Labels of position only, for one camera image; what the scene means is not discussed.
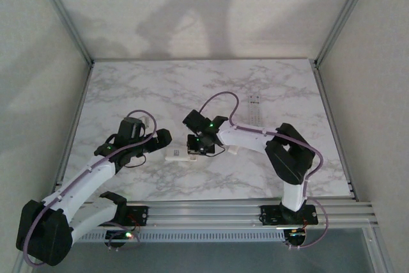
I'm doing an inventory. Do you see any short white remote with display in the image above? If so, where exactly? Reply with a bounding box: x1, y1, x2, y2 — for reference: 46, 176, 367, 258
165, 147, 200, 162

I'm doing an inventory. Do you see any long white remote control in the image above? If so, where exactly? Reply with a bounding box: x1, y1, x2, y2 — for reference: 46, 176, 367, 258
248, 95, 262, 126

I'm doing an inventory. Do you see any black controller board with LED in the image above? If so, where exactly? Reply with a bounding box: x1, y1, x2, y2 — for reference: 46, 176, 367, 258
105, 230, 134, 250
284, 228, 308, 249

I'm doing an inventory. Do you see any right gripper thin black wire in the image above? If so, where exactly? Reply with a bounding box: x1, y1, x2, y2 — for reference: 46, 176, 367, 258
204, 144, 226, 159

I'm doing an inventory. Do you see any gripper thin black wire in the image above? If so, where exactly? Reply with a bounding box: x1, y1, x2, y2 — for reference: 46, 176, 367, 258
204, 144, 226, 159
123, 153, 148, 169

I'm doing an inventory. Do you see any left gripper thin black wire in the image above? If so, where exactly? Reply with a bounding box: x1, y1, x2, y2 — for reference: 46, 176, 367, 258
123, 153, 148, 169

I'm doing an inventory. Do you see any aluminium side rail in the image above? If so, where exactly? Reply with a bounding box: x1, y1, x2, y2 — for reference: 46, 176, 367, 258
47, 61, 95, 203
311, 61, 359, 202

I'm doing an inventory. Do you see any aluminium mounting rail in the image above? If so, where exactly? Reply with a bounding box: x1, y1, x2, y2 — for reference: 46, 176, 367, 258
30, 201, 380, 228

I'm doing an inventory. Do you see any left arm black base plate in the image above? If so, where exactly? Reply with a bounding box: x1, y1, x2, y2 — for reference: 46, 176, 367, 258
110, 205, 150, 226

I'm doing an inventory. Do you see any grey slotted cable duct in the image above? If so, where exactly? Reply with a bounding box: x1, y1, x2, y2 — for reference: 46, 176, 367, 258
76, 230, 287, 244

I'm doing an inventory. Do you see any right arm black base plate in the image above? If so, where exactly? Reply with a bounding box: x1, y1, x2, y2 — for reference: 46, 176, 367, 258
260, 204, 319, 226

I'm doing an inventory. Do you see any aluminium frame post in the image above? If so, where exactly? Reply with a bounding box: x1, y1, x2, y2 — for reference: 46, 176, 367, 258
30, 0, 95, 68
313, 0, 381, 68

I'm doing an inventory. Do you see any aluminium frame leg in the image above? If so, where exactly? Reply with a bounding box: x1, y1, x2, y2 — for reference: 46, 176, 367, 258
364, 226, 396, 273

